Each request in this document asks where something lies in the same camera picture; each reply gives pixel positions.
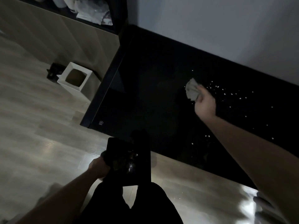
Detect person's left hand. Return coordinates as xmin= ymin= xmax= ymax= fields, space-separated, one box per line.
xmin=88 ymin=156 xmax=111 ymax=179

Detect person's right hand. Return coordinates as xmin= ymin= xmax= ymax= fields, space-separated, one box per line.
xmin=195 ymin=85 xmax=218 ymax=119

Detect grey cloth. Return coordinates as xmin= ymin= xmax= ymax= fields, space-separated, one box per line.
xmin=185 ymin=78 xmax=202 ymax=102

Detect black dustpan tray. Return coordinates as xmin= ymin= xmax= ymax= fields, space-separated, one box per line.
xmin=104 ymin=137 xmax=152 ymax=187

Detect person's left forearm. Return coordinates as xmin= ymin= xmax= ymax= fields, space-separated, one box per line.
xmin=16 ymin=170 xmax=104 ymax=224

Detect person's right forearm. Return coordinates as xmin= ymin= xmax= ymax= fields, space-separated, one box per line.
xmin=201 ymin=114 xmax=299 ymax=224

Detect swept debris pile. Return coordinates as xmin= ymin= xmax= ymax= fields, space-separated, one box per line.
xmin=113 ymin=152 xmax=139 ymax=173

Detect scattered white crumbs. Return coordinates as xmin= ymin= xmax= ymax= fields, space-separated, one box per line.
xmin=190 ymin=69 xmax=275 ymax=145

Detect black glossy table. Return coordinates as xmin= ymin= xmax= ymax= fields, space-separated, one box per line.
xmin=80 ymin=24 xmax=299 ymax=191

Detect person's black trousers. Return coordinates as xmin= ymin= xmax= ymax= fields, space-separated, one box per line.
xmin=79 ymin=179 xmax=185 ymax=224

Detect white square trash bin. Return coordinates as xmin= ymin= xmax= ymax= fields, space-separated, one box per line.
xmin=57 ymin=62 xmax=94 ymax=93

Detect small black box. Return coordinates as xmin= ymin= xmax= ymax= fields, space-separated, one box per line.
xmin=46 ymin=63 xmax=67 ymax=80

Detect white crumpled plastic bag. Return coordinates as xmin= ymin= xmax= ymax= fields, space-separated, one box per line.
xmin=75 ymin=0 xmax=113 ymax=26

